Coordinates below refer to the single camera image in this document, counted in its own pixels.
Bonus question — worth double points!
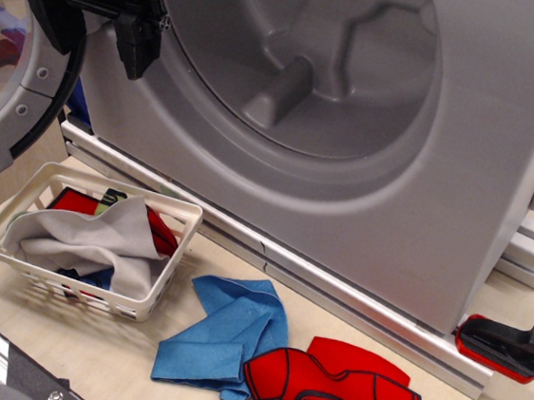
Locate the white grey cloth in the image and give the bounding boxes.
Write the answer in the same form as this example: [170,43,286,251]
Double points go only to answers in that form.
[5,197,169,298]

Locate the round washing machine door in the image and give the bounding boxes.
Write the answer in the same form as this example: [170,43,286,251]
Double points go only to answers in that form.
[0,0,86,173]

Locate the white plastic laundry basket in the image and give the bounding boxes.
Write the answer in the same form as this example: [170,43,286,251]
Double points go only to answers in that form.
[0,163,202,321]

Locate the grey toy washing machine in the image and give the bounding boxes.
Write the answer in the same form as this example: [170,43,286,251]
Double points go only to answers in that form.
[83,0,534,333]

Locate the red felt shirt in basket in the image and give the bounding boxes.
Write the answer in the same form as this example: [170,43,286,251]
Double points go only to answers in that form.
[47,187,179,257]

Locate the blue felt jeans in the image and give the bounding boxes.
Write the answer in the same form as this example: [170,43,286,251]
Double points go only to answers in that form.
[56,262,114,290]

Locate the blue felt cloth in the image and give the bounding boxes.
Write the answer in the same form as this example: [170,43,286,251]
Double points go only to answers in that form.
[151,276,289,400]

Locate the red little tikes shirt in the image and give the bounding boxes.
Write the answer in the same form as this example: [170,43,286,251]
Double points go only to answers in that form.
[243,337,422,400]

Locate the red black clamp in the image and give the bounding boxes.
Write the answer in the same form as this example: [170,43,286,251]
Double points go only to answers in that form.
[454,314,534,385]

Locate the black metal base plate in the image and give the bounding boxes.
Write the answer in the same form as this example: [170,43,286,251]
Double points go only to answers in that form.
[6,343,84,400]

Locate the aluminium extrusion rail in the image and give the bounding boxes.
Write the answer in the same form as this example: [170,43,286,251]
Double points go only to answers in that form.
[35,110,534,400]

